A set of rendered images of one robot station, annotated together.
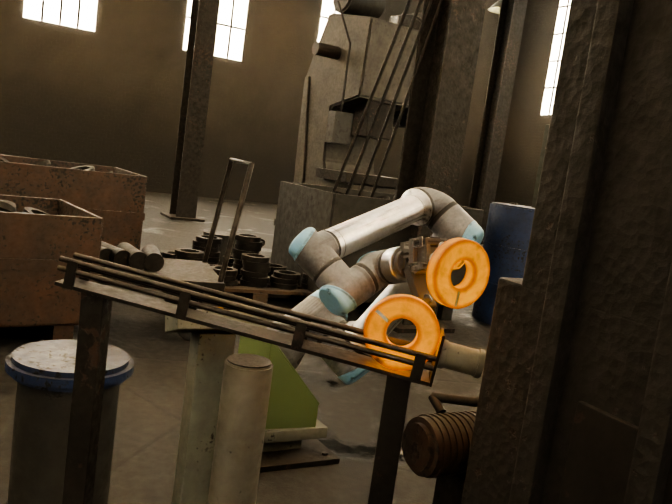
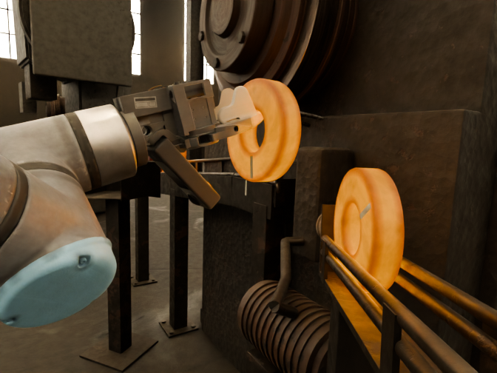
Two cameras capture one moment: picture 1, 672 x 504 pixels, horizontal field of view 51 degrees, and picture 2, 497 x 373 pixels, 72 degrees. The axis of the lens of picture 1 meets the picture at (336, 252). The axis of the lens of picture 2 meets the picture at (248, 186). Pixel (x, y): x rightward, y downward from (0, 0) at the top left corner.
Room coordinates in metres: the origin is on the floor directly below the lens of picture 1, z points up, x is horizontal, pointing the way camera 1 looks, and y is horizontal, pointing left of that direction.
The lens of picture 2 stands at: (1.59, 0.26, 0.81)
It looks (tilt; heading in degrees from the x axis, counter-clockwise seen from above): 8 degrees down; 267
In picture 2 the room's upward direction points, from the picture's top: 2 degrees clockwise
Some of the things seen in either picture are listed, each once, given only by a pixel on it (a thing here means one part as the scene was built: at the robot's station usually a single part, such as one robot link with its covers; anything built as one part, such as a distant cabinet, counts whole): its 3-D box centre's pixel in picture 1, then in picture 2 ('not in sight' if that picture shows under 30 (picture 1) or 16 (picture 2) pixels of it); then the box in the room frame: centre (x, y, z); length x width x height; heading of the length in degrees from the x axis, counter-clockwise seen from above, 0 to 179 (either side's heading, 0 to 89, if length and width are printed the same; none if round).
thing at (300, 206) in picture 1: (372, 246); not in sight; (5.24, -0.26, 0.43); 1.23 x 0.93 x 0.87; 118
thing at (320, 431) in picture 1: (266, 418); not in sight; (2.42, 0.16, 0.10); 0.32 x 0.32 x 0.04; 31
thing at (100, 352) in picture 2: not in sight; (114, 257); (2.01, -0.99, 0.36); 0.26 x 0.20 x 0.72; 155
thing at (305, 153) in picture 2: not in sight; (322, 202); (1.39, -0.47, 0.68); 0.11 x 0.08 x 0.24; 30
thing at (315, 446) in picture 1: (264, 434); not in sight; (2.42, 0.16, 0.04); 0.40 x 0.40 x 0.08; 31
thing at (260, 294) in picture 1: (244, 266); not in sight; (4.86, 0.61, 0.22); 1.20 x 0.81 x 0.44; 115
